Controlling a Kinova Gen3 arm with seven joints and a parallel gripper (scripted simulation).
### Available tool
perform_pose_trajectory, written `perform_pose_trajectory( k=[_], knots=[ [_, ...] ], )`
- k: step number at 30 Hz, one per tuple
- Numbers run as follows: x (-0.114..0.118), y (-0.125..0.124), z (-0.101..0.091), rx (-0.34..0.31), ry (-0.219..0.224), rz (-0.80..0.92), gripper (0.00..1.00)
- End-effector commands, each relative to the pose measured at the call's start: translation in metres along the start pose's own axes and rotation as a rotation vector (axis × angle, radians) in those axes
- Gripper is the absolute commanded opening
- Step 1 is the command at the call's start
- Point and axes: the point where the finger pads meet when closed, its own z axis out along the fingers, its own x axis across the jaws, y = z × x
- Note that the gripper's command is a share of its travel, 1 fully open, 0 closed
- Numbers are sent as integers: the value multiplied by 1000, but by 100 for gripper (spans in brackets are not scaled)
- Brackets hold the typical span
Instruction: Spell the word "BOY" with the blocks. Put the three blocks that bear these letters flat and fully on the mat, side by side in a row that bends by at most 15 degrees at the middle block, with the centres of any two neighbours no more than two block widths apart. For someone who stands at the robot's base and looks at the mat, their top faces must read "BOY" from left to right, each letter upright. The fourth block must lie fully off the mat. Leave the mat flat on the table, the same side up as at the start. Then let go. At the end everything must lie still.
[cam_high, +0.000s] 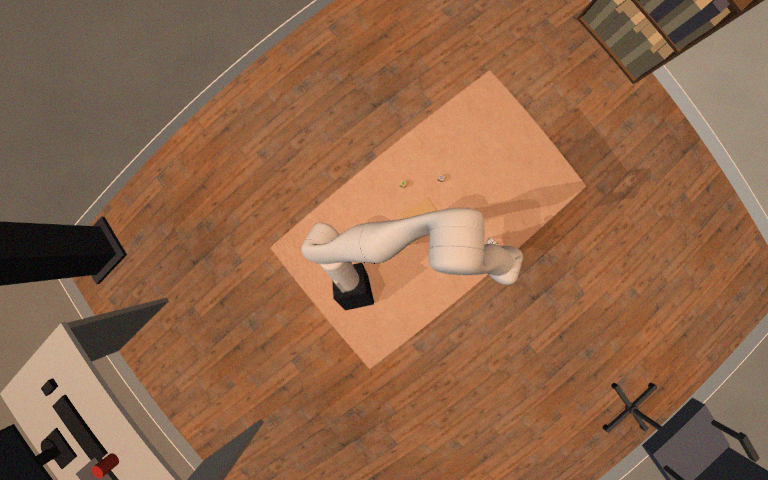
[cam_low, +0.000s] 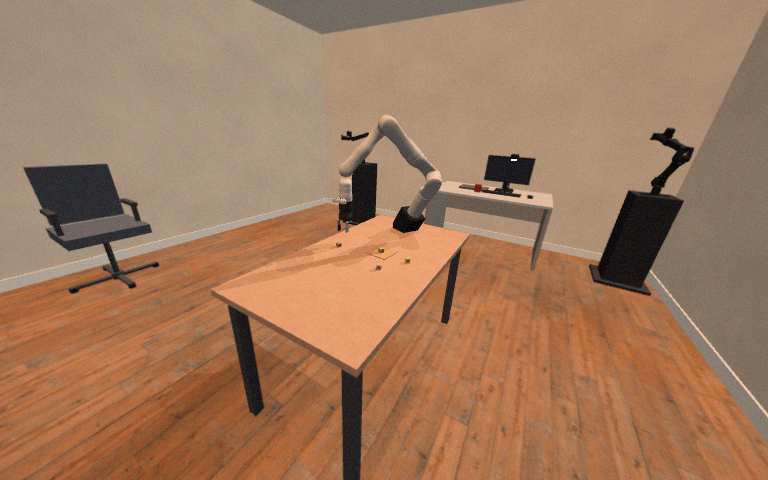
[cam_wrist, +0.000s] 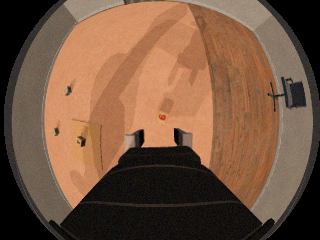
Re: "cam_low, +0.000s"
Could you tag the tan square mat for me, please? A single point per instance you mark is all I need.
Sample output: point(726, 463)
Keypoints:
point(387, 252)

